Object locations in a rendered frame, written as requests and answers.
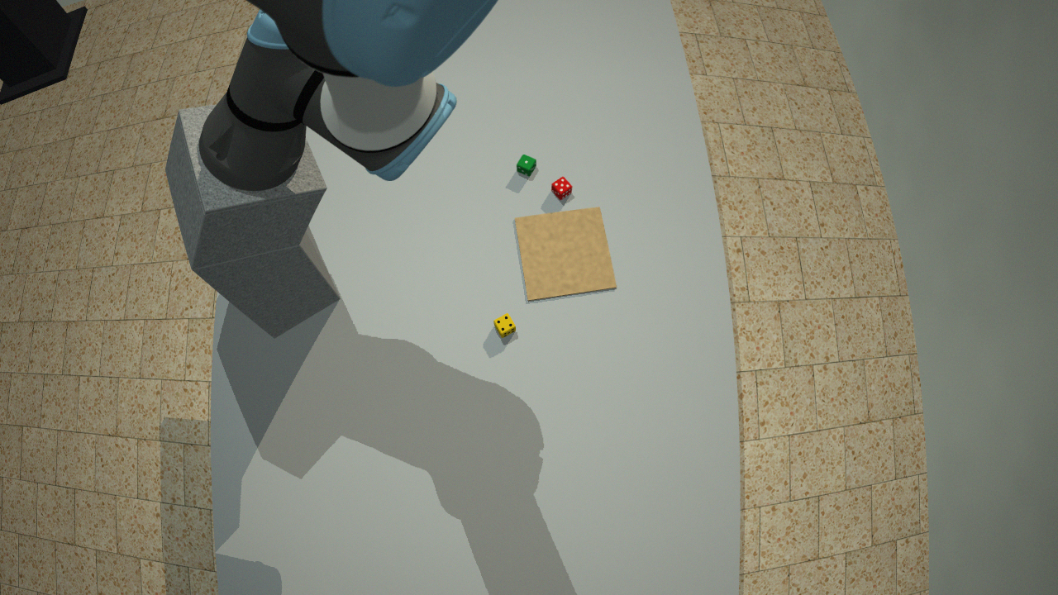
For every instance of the tan mat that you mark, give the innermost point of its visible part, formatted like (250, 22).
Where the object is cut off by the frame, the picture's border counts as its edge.
(564, 253)

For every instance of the green die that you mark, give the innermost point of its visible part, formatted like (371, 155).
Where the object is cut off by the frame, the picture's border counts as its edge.
(526, 165)

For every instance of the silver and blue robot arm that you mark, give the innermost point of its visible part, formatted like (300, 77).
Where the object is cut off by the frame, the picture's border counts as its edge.
(395, 43)

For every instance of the red die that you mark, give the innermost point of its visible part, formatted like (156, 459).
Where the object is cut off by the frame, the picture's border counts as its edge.
(561, 188)

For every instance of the yellow die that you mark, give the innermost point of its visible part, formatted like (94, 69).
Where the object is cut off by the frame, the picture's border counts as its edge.
(504, 325)

